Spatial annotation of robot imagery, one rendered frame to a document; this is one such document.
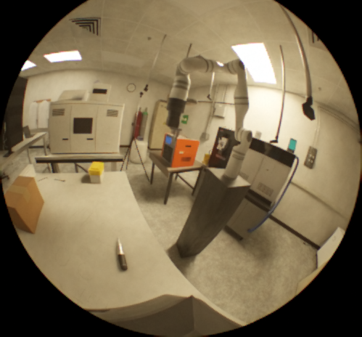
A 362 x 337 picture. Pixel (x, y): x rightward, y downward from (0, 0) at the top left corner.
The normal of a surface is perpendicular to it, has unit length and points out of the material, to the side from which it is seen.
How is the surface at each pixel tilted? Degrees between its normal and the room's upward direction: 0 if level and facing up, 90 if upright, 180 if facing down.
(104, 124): 90
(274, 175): 90
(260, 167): 90
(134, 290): 0
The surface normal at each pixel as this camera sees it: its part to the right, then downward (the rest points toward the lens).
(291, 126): -0.78, 0.01
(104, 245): 0.22, -0.93
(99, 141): 0.58, 0.38
